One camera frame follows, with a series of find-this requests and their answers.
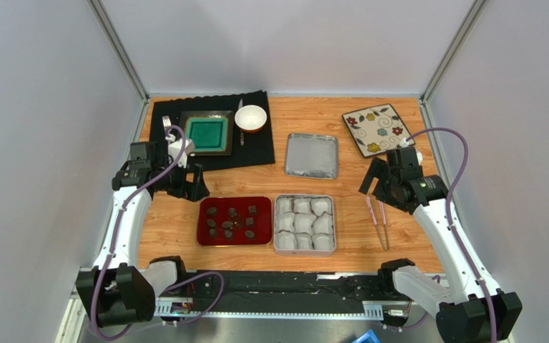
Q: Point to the black cloth placemat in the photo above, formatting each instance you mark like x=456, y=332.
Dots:
x=257, y=149

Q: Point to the silver knife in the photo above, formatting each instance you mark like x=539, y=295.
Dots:
x=241, y=134

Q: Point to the red lacquer tray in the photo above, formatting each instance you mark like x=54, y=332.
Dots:
x=263, y=221

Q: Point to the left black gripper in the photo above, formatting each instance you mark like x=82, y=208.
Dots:
x=194, y=191

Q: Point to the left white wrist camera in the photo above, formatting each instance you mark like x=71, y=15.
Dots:
x=179, y=150

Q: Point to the floral square plate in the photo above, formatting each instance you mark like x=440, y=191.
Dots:
x=376, y=129

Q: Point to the blue plastic bin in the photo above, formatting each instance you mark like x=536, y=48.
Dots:
x=367, y=337

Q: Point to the silver tin lid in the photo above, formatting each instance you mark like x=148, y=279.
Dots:
x=312, y=156

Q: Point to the silver fork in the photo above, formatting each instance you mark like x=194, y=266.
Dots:
x=166, y=122

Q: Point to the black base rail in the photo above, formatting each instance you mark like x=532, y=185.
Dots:
x=284, y=295

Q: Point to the white bowl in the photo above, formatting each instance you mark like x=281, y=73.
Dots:
x=250, y=118

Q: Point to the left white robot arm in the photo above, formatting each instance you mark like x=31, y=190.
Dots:
x=114, y=291

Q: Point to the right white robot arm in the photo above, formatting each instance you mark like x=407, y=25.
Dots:
x=472, y=307

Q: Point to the silver tin with paper cups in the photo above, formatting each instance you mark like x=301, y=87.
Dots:
x=304, y=225

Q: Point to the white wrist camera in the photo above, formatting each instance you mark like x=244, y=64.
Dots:
x=179, y=150
x=408, y=155

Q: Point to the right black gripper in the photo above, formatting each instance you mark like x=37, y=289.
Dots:
x=384, y=181

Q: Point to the pink handled metal tongs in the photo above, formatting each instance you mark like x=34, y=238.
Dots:
x=379, y=222

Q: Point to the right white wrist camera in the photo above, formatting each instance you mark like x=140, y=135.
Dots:
x=408, y=155

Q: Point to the green square plate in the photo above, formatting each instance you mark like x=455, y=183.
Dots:
x=210, y=131

